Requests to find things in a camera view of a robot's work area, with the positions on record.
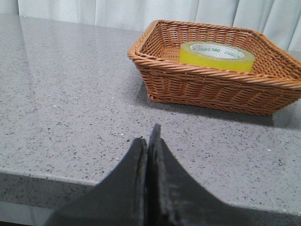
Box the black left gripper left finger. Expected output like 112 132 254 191
47 138 147 226

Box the white curtain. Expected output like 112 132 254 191
0 0 301 51

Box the brown wicker basket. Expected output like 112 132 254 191
128 20 301 115

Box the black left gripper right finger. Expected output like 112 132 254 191
147 124 255 226

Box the yellow tape roll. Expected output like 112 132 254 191
179 41 255 72

